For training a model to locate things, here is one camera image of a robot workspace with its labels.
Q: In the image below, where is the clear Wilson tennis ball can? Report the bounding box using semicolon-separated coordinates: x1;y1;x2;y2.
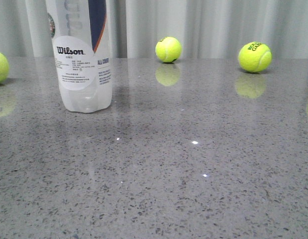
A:
46;0;112;113

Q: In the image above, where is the middle yellow Wilson tennis ball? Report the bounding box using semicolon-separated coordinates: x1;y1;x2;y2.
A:
155;37;182;63

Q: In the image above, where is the yellow wilson tennis ball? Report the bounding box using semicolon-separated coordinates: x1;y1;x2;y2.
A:
155;37;182;63
0;53;9;83

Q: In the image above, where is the yellow Roland Garros tennis ball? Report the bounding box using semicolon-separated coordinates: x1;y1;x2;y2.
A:
238;41;272;73

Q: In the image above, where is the near yellow Wilson tennis ball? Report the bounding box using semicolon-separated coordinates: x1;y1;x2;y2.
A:
0;53;9;83

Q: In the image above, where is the grey pleated curtain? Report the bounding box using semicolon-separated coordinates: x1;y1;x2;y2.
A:
0;0;308;59

